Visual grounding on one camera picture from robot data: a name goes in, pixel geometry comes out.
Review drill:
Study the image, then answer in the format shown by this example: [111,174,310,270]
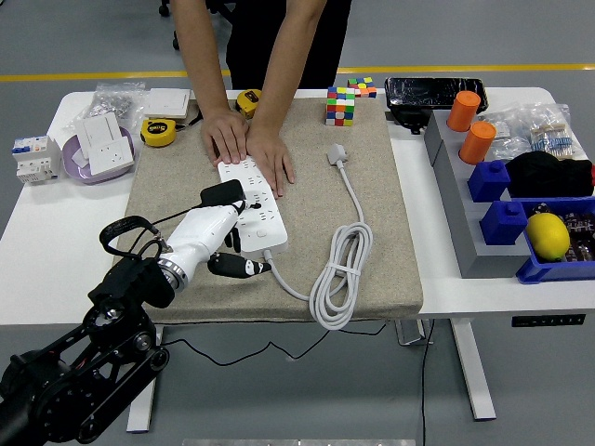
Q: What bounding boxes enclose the person's right hand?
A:
[200,107,252,167]

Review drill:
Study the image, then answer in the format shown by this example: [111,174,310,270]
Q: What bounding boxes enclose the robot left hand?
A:
[160,198,272,281]

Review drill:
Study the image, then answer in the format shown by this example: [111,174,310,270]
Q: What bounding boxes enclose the person's left hand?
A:
[245,124,298,200]

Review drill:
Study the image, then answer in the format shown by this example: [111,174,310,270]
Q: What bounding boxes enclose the black plug adapter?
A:
[198,179,246,209]

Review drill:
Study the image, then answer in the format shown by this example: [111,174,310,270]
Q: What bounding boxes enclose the white power strip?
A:
[218,156,289,255]

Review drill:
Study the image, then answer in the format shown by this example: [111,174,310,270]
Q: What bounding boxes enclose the yellow tape measure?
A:
[235,88,264,120]
[139,117,179,148]

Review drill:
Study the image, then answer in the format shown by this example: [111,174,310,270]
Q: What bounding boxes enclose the beige fabric mat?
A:
[115,96,424,325]

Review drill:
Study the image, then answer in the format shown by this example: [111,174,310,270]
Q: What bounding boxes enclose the large Rubik's cube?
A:
[325,85,356,126]

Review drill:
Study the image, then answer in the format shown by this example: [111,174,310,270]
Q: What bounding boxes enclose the person's body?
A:
[225,0,353,92]

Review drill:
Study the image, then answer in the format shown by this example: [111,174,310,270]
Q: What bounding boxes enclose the small Rubik's cube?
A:
[347,76,378,99]

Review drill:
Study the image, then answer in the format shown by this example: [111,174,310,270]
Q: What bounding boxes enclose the clear bag of screws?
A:
[62,82,148,131]

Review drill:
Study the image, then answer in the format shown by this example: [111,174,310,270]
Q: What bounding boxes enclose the purple bowl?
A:
[60,125,137,186]

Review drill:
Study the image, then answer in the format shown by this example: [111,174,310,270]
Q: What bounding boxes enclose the black office chair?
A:
[157,0,185,51]

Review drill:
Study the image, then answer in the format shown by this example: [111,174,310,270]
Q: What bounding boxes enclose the black plastic-wrapped tray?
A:
[384,76,490,114]

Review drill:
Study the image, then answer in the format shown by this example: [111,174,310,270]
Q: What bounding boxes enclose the white circuit breaker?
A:
[10,135,63,186]

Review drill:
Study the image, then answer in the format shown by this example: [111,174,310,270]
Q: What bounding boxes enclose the white table leg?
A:
[449,319,496,422]
[126,324,165,434]

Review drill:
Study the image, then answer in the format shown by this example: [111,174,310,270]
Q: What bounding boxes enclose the orange cylinder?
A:
[458,121,498,165]
[446,90,482,133]

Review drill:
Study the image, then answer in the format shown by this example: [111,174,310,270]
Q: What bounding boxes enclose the grey stepped block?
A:
[423,110,534,280]

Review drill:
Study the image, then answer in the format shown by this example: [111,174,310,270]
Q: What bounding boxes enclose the blue block with knob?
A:
[479,199,530,246]
[467,160,512,203]

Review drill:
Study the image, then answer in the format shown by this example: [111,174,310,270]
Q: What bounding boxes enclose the clear bag of small parts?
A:
[481,110,535,163]

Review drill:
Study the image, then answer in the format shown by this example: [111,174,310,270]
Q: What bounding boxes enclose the black cloth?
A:
[504,150,595,199]

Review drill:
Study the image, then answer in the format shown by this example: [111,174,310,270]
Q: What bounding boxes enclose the clear bag of resistors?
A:
[527,101,588,162]

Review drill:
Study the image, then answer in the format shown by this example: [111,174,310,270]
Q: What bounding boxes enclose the yellow lemon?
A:
[524,212,572,262]

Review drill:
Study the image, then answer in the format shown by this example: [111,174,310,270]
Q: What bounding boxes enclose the blue plastic bin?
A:
[514,196,595,284]

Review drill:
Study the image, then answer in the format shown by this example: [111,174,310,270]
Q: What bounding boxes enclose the bag of dark components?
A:
[560,211,595,264]

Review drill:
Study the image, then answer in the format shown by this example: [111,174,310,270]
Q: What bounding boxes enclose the black table control panel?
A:
[510,314,587,328]

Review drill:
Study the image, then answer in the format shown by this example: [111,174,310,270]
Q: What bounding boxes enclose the black lanyard strap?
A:
[178,107,204,132]

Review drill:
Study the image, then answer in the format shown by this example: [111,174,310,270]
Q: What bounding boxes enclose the white power cord with plug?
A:
[263,142,375,332]

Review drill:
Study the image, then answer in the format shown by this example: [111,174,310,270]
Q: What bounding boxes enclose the white wall switch box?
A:
[141,87,192,119]

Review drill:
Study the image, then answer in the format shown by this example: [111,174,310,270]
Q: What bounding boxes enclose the white wall socket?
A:
[86,137,137,177]

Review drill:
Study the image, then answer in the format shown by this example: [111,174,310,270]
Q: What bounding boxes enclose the white switch plate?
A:
[74,112,126,159]

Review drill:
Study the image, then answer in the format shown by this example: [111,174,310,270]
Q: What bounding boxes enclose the thin black plug cord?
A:
[149,203,388,367]

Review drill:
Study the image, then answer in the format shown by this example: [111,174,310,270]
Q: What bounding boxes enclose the grey metal bracket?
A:
[394,319,434,347]

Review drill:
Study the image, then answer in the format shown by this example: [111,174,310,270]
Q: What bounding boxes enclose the black hanging cable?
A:
[420,319,436,446]

